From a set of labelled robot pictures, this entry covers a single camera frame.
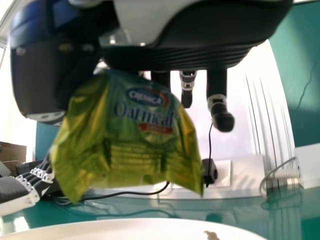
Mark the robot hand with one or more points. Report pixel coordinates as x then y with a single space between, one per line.
200 32
27 182

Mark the yellow-green biscuit packet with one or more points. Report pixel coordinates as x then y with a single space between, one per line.
125 145

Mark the plate with brown leaf pattern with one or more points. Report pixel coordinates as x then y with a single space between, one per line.
125 228

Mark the brown cardboard box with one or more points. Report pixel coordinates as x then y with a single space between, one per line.
12 152

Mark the black plug adapter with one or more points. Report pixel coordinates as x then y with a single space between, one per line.
209 170

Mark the grooved white rail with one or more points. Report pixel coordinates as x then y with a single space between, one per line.
270 120

